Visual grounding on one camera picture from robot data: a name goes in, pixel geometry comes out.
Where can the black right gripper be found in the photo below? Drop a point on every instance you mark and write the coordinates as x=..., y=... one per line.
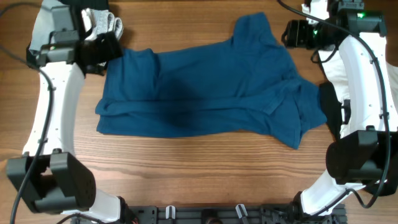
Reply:
x=297, y=34

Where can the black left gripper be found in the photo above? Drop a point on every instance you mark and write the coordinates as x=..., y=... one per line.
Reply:
x=112, y=46

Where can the blue t-shirt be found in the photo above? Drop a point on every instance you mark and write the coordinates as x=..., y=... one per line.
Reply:
x=248, y=82

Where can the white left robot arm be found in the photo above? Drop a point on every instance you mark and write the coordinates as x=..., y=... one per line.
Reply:
x=48, y=177

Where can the folded light blue jeans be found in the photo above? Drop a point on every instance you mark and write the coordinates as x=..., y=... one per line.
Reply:
x=101, y=18

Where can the white printed t-shirt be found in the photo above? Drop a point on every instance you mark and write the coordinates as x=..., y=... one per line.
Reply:
x=332, y=71

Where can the folded black garment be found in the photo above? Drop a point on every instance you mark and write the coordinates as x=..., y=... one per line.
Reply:
x=31, y=59

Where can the black garment under pile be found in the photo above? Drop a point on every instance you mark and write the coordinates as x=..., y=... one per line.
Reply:
x=359, y=156

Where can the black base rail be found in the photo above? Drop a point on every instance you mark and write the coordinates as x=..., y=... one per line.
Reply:
x=264, y=214

